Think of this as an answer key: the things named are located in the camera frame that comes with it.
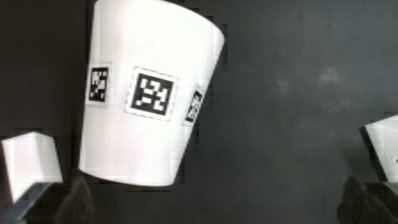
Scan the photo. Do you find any white lamp base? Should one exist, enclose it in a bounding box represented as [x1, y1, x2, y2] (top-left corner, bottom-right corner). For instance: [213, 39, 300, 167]
[364, 115, 398, 183]

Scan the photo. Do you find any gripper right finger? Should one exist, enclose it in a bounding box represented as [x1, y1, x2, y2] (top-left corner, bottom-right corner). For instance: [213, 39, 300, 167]
[337, 177, 398, 224]

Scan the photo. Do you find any white table fence frame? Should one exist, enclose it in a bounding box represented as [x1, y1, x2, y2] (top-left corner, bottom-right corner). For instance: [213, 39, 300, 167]
[2, 132, 62, 202]

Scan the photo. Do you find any white lamp shade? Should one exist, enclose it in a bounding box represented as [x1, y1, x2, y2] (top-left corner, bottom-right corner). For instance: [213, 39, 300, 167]
[78, 0, 226, 187]

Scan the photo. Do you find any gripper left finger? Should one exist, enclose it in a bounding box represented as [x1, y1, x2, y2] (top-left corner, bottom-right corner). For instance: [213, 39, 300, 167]
[0, 176, 94, 224]

